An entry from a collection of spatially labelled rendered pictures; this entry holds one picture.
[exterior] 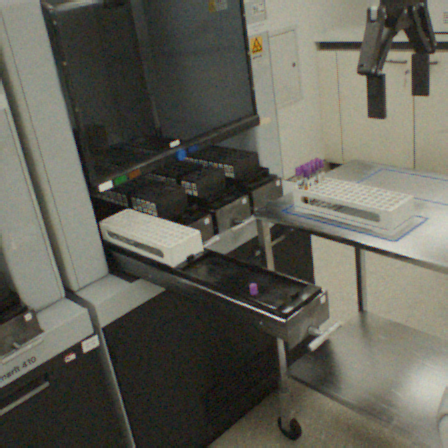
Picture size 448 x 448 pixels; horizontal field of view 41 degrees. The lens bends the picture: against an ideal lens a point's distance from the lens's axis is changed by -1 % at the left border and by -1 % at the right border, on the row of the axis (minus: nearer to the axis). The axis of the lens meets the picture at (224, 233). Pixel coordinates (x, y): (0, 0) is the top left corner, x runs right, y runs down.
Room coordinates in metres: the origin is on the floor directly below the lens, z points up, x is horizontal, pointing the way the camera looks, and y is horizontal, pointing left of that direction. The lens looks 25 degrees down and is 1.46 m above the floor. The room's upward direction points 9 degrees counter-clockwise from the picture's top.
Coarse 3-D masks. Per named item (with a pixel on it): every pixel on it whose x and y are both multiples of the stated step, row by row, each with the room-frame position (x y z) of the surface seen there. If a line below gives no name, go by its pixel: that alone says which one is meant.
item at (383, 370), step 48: (432, 192) 1.40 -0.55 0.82; (336, 240) 1.25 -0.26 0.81; (384, 240) 1.19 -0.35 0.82; (432, 240) 1.15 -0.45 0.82; (336, 336) 1.59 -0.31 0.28; (384, 336) 1.55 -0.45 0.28; (432, 336) 1.51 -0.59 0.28; (288, 384) 1.46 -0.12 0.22; (336, 384) 1.36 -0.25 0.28; (384, 384) 1.33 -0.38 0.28; (432, 384) 1.30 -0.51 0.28; (288, 432) 1.45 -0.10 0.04; (432, 432) 1.12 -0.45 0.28
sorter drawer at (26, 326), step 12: (0, 312) 1.14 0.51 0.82; (12, 312) 1.14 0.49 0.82; (24, 312) 1.15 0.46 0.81; (0, 324) 1.11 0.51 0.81; (12, 324) 1.12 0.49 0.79; (24, 324) 1.14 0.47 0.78; (36, 324) 1.16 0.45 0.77; (0, 336) 1.10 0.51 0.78; (12, 336) 1.12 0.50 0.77; (24, 336) 1.13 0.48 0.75; (36, 336) 1.15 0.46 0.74; (0, 348) 1.09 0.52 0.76; (12, 348) 1.11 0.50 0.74; (24, 348) 1.09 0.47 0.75; (0, 360) 1.06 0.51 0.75
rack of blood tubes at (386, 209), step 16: (304, 192) 1.40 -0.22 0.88; (320, 192) 1.38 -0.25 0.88; (336, 192) 1.36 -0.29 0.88; (352, 192) 1.35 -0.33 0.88; (368, 192) 1.34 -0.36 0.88; (384, 192) 1.32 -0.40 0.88; (304, 208) 1.40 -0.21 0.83; (320, 208) 1.36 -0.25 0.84; (336, 208) 1.36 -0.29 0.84; (352, 208) 1.37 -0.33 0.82; (368, 208) 1.25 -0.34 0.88; (384, 208) 1.23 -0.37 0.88; (400, 208) 1.23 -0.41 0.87; (352, 224) 1.29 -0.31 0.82; (368, 224) 1.25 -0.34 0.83; (384, 224) 1.22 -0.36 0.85; (400, 224) 1.22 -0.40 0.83
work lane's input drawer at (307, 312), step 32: (128, 256) 1.35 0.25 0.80; (192, 256) 1.26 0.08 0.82; (224, 256) 1.24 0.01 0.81; (192, 288) 1.16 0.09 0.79; (224, 288) 1.10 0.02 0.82; (288, 288) 1.08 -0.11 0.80; (320, 288) 1.04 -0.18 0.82; (256, 320) 1.01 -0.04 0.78; (288, 320) 0.96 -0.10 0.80; (320, 320) 1.02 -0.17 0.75
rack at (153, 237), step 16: (112, 224) 1.43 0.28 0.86; (128, 224) 1.41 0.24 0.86; (144, 224) 1.39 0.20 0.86; (160, 224) 1.38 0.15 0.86; (176, 224) 1.36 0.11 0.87; (112, 240) 1.41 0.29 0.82; (128, 240) 1.39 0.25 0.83; (144, 240) 1.30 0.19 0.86; (160, 240) 1.29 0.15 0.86; (176, 240) 1.27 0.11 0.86; (192, 240) 1.27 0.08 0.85; (160, 256) 1.31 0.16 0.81; (176, 256) 1.24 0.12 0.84
